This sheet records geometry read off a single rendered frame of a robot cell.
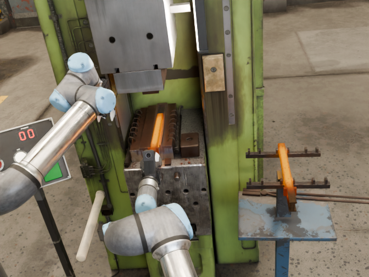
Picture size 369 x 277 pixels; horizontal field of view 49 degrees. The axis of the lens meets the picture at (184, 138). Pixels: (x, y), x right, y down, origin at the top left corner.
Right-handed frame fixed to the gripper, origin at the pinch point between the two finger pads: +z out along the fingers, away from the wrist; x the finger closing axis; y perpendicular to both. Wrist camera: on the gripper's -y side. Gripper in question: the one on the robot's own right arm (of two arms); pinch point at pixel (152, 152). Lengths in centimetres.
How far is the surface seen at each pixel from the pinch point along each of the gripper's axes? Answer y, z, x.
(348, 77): 98, 276, 179
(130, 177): 14.5, 3.1, -13.1
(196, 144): 3.7, 10.1, 18.7
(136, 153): 5.5, 9.0, -9.4
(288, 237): 31, -25, 54
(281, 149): 3, -1, 56
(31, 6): 52, 624, -301
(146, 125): 2.2, 29.8, -6.5
